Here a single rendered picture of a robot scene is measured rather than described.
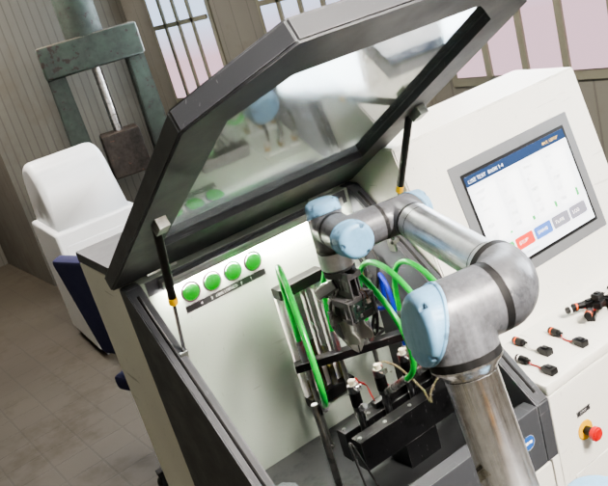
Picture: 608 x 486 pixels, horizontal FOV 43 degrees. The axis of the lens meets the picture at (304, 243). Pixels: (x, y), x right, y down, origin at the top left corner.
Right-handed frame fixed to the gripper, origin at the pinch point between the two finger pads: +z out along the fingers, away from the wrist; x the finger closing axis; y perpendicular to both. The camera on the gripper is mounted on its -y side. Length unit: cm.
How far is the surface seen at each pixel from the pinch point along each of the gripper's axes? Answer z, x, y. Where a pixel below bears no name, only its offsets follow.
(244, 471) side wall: 10.4, -35.1, 2.6
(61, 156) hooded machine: -9, 49, -380
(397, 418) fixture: 23.7, 6.3, -1.3
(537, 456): 39, 27, 20
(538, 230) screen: 2, 69, -7
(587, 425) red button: 41, 45, 20
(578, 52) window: -11, 216, -103
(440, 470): 26.7, 1.2, 18.1
